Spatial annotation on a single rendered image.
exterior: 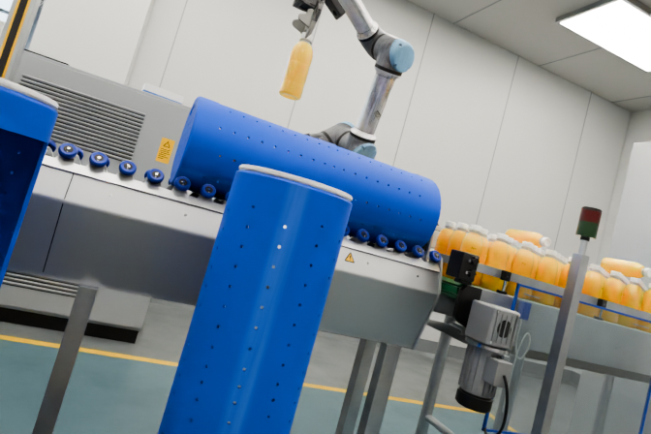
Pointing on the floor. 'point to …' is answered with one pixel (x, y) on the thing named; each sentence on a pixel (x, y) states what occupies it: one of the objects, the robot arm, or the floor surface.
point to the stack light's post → (560, 344)
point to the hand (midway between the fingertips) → (306, 37)
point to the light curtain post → (24, 8)
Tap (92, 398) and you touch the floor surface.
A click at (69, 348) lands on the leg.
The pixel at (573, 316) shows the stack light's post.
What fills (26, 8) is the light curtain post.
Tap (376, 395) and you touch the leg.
